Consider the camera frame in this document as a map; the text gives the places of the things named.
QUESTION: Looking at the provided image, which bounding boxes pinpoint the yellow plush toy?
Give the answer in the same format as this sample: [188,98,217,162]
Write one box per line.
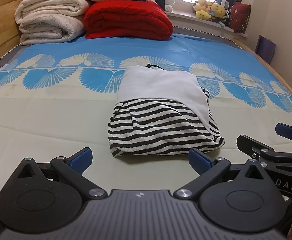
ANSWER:
[193,0,214,20]

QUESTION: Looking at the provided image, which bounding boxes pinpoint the dark red cushion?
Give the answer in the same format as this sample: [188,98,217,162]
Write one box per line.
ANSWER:
[230,2,252,34]

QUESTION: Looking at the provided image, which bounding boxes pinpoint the stone windowsill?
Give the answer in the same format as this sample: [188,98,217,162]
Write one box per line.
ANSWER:
[170,10,248,39]

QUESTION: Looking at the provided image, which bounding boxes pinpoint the grey-edged mattress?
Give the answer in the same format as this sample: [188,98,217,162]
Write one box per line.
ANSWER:
[0,25,244,85]

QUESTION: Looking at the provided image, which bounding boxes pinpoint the wooden bed rail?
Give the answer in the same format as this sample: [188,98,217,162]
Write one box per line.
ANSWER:
[232,39,292,120]

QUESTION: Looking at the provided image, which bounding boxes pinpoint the cream folded quilt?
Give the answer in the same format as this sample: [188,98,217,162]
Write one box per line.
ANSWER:
[15,0,90,46]

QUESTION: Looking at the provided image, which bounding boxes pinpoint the red folded quilt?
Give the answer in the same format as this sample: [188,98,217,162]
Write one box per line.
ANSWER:
[84,0,174,41]

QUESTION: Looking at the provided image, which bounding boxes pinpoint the yellow plush bear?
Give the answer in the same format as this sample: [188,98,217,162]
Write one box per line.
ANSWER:
[211,3,229,19]

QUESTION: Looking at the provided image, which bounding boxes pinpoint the wooden headboard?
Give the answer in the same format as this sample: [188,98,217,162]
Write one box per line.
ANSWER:
[0,0,36,68]

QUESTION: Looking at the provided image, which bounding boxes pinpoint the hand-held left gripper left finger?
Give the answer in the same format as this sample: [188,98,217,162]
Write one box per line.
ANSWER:
[17,147,111,201]

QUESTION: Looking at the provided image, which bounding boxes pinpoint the striped hooded top white vest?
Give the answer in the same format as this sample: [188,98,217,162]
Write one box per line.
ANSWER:
[108,64,225,158]

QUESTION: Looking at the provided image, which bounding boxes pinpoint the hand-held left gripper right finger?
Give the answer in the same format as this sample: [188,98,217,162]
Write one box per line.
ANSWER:
[173,148,265,200]

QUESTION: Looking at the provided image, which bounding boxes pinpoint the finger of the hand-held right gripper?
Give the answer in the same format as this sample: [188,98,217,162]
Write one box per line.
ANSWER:
[237,134,276,159]
[275,123,292,144]

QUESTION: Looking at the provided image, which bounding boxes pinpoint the purple folder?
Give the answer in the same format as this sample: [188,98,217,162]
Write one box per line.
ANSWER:
[255,35,277,65]

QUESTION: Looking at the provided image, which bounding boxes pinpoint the striped plush toy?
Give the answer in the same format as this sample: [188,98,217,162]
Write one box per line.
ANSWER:
[220,11,233,27]

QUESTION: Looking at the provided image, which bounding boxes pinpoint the blue and cream bed sheet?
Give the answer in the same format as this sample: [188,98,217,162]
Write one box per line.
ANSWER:
[0,33,292,198]

